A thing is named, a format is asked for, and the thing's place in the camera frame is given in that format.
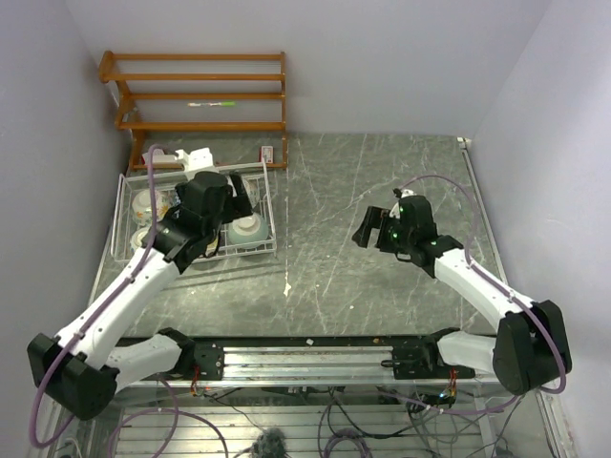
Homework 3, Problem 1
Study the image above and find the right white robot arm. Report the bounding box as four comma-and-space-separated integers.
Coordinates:
352, 191, 572, 395

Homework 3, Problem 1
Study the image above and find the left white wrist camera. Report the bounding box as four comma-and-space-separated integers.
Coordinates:
175, 147, 214, 174

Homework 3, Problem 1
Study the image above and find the orange blue floral bowl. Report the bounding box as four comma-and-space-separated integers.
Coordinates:
130, 226, 151, 254

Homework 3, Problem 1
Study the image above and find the plain light teal bowl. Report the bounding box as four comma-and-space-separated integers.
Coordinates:
227, 213, 269, 249

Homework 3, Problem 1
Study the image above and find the aluminium mounting rail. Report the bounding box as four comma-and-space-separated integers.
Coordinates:
118, 345, 507, 387

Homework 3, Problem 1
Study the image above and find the black cable bundle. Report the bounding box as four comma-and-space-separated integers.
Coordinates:
204, 381, 526, 458

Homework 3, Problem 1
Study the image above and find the star and leaves bowl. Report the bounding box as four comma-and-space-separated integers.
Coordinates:
242, 177, 260, 208

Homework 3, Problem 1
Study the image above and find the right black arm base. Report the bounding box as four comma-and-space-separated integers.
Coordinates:
380, 345, 442, 380

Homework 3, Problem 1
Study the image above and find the wooden shelf rack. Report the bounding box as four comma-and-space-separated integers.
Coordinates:
97, 50, 288, 171

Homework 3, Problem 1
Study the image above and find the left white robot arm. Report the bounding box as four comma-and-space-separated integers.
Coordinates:
27, 171, 253, 420

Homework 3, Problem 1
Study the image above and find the orange star leaf bowl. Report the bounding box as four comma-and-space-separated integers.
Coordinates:
131, 190, 178, 226

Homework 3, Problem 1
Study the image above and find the white eraser block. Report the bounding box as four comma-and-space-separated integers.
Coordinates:
153, 155, 180, 167

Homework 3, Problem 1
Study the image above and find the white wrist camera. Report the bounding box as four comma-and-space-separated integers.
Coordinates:
175, 147, 214, 174
390, 188, 416, 219

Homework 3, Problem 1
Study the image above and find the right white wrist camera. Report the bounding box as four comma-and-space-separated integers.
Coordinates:
390, 188, 416, 219

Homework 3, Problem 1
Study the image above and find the green white pen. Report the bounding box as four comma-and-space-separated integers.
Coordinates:
187, 101, 236, 108

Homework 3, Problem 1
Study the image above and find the small red white box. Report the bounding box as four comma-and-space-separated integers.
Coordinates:
259, 145, 274, 164

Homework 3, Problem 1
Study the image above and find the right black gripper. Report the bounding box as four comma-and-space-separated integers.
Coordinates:
352, 205, 414, 254

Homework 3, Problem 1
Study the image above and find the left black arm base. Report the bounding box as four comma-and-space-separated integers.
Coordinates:
194, 343, 225, 382

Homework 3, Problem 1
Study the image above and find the blue yellow sun bowl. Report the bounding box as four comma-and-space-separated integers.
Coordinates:
202, 234, 222, 259

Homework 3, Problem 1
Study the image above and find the white wire dish rack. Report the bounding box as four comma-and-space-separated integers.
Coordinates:
110, 162, 277, 264

